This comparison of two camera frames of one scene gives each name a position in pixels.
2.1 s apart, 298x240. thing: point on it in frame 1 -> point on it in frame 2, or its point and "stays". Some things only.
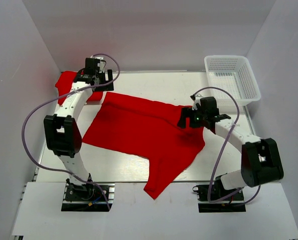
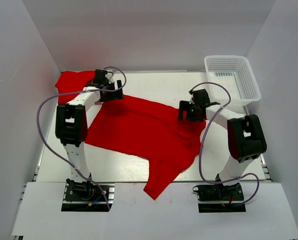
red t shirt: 148,129 stays
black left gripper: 108,81 -> 112,93
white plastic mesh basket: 234,74 stays
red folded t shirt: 64,83 stays
